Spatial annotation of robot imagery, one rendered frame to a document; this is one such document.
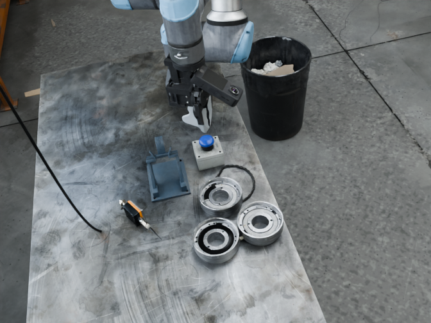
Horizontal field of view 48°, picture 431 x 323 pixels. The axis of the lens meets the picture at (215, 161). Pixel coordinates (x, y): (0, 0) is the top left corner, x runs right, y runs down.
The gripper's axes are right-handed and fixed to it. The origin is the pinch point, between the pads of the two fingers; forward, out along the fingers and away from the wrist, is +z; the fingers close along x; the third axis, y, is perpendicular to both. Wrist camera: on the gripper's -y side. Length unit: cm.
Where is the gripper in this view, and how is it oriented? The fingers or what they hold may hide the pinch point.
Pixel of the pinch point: (208, 127)
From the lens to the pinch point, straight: 117.7
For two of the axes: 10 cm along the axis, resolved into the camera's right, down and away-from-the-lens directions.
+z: 1.0, 7.0, 7.1
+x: -3.1, 7.0, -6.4
